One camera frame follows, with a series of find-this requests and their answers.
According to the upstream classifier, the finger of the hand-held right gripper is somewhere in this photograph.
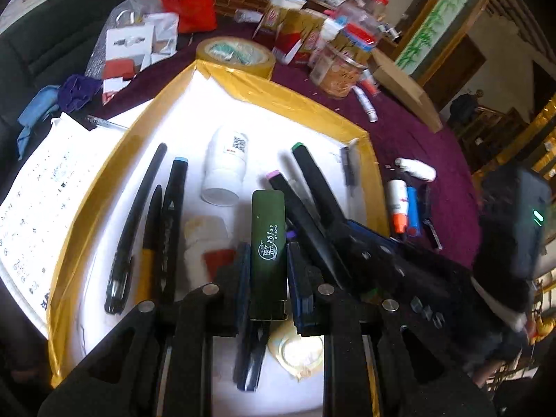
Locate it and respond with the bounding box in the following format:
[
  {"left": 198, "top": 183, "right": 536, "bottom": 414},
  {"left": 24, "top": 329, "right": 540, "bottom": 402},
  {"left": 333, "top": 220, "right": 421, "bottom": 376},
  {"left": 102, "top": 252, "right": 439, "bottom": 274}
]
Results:
[
  {"left": 345, "top": 219, "right": 407, "bottom": 253},
  {"left": 332, "top": 232, "right": 389, "bottom": 298}
]

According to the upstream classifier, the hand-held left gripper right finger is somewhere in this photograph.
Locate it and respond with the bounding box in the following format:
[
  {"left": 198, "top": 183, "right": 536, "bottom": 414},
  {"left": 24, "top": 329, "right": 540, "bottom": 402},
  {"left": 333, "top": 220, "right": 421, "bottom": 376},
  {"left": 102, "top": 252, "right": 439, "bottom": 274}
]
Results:
[{"left": 288, "top": 240, "right": 496, "bottom": 417}]

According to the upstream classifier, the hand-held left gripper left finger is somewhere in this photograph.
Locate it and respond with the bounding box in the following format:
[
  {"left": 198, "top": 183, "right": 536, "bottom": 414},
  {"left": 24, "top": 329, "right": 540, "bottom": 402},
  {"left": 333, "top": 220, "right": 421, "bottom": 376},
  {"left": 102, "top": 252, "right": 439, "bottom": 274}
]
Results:
[{"left": 38, "top": 242, "right": 253, "bottom": 417}]

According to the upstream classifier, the pale yellow cartoon box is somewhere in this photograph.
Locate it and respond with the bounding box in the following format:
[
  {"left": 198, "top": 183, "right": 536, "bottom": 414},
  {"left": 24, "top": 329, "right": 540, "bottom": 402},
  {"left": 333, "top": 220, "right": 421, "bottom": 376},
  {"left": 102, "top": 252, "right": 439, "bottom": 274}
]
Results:
[{"left": 267, "top": 321, "right": 325, "bottom": 383}]

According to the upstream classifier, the dark green lighter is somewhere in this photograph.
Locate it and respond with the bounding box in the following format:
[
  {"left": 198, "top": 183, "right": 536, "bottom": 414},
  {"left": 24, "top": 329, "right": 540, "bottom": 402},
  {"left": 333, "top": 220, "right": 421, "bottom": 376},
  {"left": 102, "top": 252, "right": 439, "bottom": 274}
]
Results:
[{"left": 249, "top": 189, "right": 288, "bottom": 322}]

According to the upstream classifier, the black marker green tip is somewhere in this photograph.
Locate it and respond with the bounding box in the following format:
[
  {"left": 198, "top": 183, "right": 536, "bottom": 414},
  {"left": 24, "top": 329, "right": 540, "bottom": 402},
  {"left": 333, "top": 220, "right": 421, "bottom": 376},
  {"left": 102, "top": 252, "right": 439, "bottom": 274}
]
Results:
[{"left": 289, "top": 141, "right": 349, "bottom": 227}]

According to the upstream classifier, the black pen blue tip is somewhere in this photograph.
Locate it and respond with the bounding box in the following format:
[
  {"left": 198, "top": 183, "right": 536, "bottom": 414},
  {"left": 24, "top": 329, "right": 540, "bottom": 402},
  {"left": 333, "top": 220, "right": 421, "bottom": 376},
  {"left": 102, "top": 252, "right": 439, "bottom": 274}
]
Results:
[{"left": 234, "top": 321, "right": 268, "bottom": 392}]

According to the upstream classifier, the black marker light blue tip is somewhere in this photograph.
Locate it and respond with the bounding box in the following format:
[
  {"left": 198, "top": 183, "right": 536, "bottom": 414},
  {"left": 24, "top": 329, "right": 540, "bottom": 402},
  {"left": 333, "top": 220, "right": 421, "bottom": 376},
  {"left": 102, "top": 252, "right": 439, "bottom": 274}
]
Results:
[{"left": 158, "top": 156, "right": 190, "bottom": 305}]

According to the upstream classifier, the yellow and black pen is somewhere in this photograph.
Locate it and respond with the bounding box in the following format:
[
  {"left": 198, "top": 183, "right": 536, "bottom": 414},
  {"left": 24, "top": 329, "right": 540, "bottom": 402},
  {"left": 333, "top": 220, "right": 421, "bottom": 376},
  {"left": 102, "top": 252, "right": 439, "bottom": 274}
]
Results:
[{"left": 138, "top": 184, "right": 164, "bottom": 305}]

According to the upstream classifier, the black pen clear tip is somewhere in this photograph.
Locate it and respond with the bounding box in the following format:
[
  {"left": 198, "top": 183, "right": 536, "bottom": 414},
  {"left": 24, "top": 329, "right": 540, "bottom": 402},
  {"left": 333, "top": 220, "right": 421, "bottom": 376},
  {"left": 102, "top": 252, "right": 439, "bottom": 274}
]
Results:
[{"left": 104, "top": 142, "right": 168, "bottom": 314}]

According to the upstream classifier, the yellow-edged white tray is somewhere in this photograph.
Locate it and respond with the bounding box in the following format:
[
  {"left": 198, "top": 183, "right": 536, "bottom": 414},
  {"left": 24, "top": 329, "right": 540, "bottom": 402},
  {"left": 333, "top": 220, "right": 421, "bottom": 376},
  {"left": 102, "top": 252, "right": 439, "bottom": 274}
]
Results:
[{"left": 46, "top": 58, "right": 392, "bottom": 417}]

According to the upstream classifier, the person's right forearm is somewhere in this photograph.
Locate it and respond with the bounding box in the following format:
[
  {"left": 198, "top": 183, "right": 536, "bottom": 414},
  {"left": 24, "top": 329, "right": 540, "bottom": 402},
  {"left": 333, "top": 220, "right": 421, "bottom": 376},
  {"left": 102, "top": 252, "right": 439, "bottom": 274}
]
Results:
[{"left": 470, "top": 346, "right": 523, "bottom": 388}]

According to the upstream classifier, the small red block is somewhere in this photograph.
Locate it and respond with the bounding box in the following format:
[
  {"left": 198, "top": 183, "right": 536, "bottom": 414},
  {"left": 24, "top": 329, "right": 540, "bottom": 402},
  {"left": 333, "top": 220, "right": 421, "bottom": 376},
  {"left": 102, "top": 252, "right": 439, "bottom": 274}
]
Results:
[{"left": 203, "top": 247, "right": 238, "bottom": 279}]

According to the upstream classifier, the white bottle orange cap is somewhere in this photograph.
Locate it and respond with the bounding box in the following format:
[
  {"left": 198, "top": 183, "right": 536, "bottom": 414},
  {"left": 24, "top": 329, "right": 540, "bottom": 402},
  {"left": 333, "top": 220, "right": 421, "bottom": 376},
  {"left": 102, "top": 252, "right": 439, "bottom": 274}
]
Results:
[{"left": 386, "top": 178, "right": 409, "bottom": 235}]

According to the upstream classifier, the black marker grey tip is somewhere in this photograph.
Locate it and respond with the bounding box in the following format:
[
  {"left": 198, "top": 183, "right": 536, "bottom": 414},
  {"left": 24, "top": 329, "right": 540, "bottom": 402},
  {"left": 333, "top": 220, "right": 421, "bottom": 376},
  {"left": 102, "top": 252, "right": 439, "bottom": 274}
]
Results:
[{"left": 421, "top": 182, "right": 444, "bottom": 251}]

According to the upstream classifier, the thin black pen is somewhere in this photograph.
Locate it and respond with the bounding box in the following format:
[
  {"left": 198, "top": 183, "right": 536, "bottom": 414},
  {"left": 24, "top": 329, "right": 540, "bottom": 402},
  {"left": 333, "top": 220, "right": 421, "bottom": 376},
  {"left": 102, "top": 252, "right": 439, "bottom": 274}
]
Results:
[{"left": 341, "top": 138, "right": 361, "bottom": 188}]

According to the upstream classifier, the white spray bottle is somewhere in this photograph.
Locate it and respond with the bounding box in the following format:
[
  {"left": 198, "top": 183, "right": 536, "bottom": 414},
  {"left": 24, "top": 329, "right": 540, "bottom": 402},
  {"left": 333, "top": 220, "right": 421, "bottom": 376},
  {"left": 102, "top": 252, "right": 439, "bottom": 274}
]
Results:
[{"left": 394, "top": 157, "right": 437, "bottom": 182}]

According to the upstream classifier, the yellow red figure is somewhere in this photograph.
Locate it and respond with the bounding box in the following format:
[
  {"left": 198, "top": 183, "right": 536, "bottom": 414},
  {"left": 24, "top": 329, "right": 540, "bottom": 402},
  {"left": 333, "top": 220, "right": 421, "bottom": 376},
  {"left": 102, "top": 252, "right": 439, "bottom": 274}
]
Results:
[{"left": 527, "top": 312, "right": 556, "bottom": 345}]

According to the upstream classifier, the white plastic bottle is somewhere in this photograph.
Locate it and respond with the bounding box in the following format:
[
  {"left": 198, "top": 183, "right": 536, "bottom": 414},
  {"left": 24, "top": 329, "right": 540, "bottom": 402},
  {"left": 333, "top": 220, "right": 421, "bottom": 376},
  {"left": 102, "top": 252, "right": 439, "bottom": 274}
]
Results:
[{"left": 201, "top": 125, "right": 251, "bottom": 206}]

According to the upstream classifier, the small white tube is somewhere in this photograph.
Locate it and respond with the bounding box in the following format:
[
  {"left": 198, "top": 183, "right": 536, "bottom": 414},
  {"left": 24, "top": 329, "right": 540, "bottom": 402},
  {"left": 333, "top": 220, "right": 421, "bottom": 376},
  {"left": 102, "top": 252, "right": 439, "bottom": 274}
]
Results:
[{"left": 351, "top": 85, "right": 378, "bottom": 123}]

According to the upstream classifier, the brown cardboard box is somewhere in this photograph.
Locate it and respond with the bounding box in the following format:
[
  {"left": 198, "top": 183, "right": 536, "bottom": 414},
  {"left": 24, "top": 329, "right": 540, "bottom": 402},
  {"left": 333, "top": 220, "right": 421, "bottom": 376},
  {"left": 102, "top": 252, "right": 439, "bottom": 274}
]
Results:
[{"left": 371, "top": 47, "right": 444, "bottom": 133}]

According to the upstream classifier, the clear jar brown label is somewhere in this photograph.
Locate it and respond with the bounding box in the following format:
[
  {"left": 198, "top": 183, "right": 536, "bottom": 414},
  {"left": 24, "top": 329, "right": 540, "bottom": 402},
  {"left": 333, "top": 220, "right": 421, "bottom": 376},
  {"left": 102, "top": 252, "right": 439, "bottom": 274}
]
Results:
[{"left": 310, "top": 23, "right": 383, "bottom": 99}]

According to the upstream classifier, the brown wooden door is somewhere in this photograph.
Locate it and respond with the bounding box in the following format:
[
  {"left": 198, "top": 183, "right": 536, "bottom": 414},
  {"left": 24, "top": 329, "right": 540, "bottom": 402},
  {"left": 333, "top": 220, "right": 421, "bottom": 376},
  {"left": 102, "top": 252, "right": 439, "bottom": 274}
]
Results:
[{"left": 433, "top": 36, "right": 488, "bottom": 112}]

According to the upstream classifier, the red gold cigarette box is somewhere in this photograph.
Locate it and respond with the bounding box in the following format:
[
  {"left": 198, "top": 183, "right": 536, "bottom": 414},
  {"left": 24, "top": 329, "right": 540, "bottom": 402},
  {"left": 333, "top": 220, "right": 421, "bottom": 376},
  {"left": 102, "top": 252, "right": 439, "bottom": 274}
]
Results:
[
  {"left": 273, "top": 9, "right": 332, "bottom": 66},
  {"left": 255, "top": 6, "right": 284, "bottom": 36}
]

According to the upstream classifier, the clear ballpoint pen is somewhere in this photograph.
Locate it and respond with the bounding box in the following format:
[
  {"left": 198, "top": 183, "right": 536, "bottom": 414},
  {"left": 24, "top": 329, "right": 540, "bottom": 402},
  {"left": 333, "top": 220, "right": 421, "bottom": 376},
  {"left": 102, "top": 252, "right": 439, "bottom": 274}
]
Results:
[{"left": 85, "top": 115, "right": 130, "bottom": 131}]

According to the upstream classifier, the green bamboo painting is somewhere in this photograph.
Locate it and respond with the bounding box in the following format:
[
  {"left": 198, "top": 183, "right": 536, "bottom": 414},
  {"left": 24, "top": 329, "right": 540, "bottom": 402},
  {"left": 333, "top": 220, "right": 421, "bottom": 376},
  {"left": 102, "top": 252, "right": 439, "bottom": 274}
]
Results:
[{"left": 393, "top": 0, "right": 479, "bottom": 71}]

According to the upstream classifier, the yellow tape roll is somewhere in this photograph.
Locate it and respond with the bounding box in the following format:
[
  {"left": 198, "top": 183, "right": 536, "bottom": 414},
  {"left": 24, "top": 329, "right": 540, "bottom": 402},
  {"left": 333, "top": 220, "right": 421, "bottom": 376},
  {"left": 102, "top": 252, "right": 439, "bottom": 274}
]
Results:
[{"left": 195, "top": 36, "right": 277, "bottom": 80}]

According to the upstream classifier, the printed white paper sheet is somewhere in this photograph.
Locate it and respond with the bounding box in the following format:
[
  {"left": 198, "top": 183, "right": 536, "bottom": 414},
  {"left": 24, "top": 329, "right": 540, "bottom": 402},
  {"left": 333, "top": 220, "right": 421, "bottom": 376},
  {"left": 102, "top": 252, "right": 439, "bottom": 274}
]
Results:
[{"left": 0, "top": 112, "right": 132, "bottom": 336}]

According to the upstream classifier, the purple cloth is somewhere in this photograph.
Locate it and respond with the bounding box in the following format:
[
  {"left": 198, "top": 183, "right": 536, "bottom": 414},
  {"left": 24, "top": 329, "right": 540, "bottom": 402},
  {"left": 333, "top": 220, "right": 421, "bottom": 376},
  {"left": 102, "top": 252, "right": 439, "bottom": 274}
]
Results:
[{"left": 57, "top": 74, "right": 103, "bottom": 112}]

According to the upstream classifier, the white card box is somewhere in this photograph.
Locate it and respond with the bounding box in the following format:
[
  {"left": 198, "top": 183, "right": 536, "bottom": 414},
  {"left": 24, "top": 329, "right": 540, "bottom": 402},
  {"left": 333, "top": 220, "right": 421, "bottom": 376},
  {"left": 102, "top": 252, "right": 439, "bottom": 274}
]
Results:
[{"left": 104, "top": 23, "right": 155, "bottom": 71}]

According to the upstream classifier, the blue cloth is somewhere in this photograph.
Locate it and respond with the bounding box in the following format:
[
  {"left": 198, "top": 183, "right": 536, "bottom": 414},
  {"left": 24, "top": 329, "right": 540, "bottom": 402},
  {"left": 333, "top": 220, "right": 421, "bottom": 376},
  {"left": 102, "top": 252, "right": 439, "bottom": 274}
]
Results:
[{"left": 17, "top": 85, "right": 62, "bottom": 160}]

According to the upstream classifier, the red plastic bag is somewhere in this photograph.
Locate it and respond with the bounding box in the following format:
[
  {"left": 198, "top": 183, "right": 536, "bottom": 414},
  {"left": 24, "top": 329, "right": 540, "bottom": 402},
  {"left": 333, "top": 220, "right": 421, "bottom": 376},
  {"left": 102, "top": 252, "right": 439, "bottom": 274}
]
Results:
[{"left": 158, "top": 0, "right": 218, "bottom": 34}]

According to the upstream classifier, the clear plastic bag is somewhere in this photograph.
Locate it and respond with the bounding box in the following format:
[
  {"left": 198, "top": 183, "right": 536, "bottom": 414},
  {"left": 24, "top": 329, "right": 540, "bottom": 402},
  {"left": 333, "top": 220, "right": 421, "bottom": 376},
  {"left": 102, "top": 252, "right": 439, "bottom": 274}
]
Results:
[{"left": 84, "top": 0, "right": 162, "bottom": 80}]

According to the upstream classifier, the black sofa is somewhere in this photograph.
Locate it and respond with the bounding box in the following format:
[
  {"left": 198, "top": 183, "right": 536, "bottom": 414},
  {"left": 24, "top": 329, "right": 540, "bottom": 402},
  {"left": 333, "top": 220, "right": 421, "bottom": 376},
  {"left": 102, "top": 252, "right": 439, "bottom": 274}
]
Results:
[{"left": 0, "top": 0, "right": 135, "bottom": 148}]

